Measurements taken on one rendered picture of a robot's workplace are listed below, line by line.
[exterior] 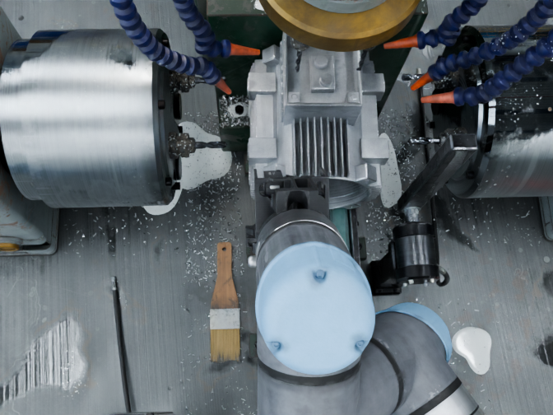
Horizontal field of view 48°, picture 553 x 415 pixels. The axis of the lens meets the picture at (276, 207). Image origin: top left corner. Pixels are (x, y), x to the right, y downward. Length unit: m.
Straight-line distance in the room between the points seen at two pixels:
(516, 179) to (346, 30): 0.38
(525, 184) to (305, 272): 0.58
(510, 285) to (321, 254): 0.80
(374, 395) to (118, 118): 0.48
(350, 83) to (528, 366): 0.59
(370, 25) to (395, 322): 0.29
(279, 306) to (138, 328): 0.72
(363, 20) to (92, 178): 0.40
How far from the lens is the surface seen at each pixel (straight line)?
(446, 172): 0.77
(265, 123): 0.88
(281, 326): 0.39
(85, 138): 0.81
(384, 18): 0.65
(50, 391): 1.12
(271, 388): 0.45
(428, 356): 0.56
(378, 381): 0.50
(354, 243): 0.98
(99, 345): 1.10
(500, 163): 0.87
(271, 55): 0.90
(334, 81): 0.84
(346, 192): 0.96
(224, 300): 1.07
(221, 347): 1.06
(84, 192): 0.86
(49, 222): 1.10
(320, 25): 0.64
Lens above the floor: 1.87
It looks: 74 degrees down
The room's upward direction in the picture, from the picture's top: 9 degrees clockwise
